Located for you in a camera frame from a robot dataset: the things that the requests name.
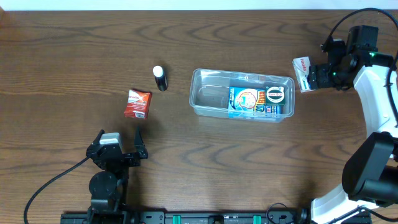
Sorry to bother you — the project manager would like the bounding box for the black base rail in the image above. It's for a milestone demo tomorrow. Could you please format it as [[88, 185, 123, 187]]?
[[60, 211, 310, 224]]

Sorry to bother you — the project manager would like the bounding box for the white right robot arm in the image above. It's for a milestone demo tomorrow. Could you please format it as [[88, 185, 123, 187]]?
[[307, 37, 397, 223]]

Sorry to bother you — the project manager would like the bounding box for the clear plastic container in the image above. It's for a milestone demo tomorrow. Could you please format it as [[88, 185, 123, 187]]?
[[189, 68, 295, 123]]

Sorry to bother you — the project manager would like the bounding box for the black bottle white cap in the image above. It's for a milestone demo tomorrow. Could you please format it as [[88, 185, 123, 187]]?
[[152, 65, 168, 91]]

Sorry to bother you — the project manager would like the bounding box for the red Panadol box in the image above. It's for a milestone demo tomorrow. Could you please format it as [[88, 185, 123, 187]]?
[[124, 90, 152, 119]]

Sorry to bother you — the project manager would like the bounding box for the white Panadol box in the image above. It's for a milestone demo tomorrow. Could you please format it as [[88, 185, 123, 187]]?
[[292, 57, 312, 93]]

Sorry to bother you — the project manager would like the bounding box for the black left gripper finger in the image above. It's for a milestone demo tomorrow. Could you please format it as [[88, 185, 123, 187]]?
[[92, 129, 104, 145], [134, 127, 146, 152]]

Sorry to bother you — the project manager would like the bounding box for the blue Cool Fever box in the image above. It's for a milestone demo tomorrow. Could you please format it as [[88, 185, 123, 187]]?
[[228, 87, 283, 119]]

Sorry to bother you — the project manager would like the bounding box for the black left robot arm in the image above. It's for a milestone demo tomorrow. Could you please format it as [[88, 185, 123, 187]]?
[[82, 129, 149, 224]]

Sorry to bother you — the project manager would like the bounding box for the green round balm box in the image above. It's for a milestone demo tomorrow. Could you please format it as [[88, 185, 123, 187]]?
[[266, 86, 285, 106]]

